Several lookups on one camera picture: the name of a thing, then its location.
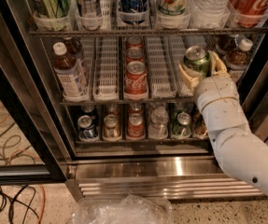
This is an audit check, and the clear water bottle bottom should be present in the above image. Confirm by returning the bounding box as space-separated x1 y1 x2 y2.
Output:
148 106 169 140

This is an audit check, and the green can bottom rear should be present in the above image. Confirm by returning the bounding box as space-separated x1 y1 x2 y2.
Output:
170 103 186 120

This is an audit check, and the empty white tray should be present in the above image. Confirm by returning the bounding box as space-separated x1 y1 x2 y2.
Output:
92 37 119 102
146 36 177 99

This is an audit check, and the red can bottom rear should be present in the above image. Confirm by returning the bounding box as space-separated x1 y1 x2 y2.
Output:
128 103 144 116

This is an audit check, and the green can bottom front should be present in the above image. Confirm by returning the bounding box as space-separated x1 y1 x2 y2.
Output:
172 112 191 139

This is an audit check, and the stainless steel display fridge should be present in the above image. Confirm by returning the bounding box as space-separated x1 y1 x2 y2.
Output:
0 0 268 200

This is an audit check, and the right front tea bottle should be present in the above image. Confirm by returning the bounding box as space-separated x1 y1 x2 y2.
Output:
224 38 253 83

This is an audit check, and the red can bottom front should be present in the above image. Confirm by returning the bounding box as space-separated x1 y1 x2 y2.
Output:
127 114 144 138

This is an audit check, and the empty white tray left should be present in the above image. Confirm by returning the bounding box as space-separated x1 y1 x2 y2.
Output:
92 37 119 102

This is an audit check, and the clear plastic bin with bag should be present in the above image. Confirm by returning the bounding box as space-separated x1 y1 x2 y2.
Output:
72 194 174 224

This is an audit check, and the orange floor cable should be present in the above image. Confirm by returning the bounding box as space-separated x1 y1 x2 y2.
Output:
35 184 47 224

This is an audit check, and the open glass fridge door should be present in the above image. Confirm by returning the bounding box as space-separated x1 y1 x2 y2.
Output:
0 37 67 185

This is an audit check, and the empty white tray right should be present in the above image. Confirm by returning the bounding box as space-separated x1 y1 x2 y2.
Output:
146 36 177 99

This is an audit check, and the green soda can shelf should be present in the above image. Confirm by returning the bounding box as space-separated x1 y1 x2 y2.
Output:
184 46 211 77

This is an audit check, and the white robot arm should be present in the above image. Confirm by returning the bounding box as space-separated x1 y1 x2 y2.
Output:
178 51 268 196

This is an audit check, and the tea bottle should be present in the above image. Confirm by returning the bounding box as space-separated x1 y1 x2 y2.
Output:
224 38 253 83
63 37 88 78
215 35 238 55
53 42 87 102

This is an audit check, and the red cola bottle top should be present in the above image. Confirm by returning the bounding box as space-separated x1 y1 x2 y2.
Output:
230 0 268 28

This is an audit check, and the bronze can bottom front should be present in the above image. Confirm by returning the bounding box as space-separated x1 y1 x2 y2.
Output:
193 110 207 139

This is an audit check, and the white tray under green can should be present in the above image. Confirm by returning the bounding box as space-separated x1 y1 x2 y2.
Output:
168 35 206 97

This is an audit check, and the green striped tall can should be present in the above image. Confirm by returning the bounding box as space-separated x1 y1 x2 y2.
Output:
27 0 74 21

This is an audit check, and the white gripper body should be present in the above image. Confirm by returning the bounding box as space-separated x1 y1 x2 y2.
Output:
193 76 239 111

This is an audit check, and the left rear tea bottle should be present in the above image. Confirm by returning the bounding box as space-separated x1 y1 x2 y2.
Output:
63 37 88 78

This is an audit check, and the black floor cable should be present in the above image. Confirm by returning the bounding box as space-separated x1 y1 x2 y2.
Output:
0 184 40 224

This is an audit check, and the brown can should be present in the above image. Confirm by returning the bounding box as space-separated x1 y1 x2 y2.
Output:
104 115 120 138
106 104 120 117

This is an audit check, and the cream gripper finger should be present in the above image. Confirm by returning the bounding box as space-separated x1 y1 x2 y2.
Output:
178 63 203 92
209 50 230 77

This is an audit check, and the brown can bottom rear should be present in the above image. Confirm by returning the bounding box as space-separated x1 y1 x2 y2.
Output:
106 104 120 117

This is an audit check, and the front red cola can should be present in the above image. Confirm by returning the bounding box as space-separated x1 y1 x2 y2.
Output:
125 62 147 94

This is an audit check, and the right rear tea bottle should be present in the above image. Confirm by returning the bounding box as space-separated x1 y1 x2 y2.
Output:
215 35 238 55

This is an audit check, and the left front tea bottle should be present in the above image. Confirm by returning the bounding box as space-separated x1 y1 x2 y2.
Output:
53 42 87 102

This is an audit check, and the brown can bottom front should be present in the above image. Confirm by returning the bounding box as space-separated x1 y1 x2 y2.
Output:
104 115 120 138

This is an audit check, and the blue can bottom rear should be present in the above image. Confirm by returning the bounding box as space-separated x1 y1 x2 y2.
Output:
81 105 98 119

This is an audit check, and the blue can bottom front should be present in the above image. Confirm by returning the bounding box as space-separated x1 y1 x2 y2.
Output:
78 115 98 140

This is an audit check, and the red cola can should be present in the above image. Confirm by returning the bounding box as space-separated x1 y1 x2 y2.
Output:
125 62 147 94
125 36 144 49
125 48 145 63

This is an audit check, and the rear red cola can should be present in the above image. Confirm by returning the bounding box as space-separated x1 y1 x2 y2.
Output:
125 36 144 49

